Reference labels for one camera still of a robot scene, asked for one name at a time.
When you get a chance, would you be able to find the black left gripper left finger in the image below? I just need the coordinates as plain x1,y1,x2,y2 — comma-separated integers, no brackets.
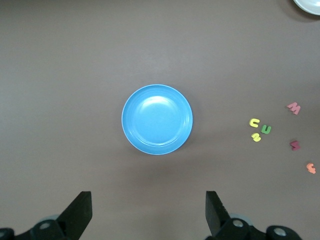
0,191,93,240

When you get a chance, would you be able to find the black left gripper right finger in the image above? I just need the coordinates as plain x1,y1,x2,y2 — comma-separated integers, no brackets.
205,190,301,240

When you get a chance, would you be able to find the orange foam number 3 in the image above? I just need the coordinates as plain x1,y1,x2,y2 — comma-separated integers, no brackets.
305,162,317,175

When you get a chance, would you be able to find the blue plate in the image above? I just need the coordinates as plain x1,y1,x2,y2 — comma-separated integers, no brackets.
121,84,194,156

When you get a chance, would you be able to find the pink foam letter W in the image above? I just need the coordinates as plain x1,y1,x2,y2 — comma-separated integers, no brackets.
286,101,302,116

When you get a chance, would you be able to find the brown table cover sheet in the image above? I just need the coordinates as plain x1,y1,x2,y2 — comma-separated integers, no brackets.
0,0,320,240

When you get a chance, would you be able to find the beige plate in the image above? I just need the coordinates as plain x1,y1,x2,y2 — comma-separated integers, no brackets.
292,0,320,15

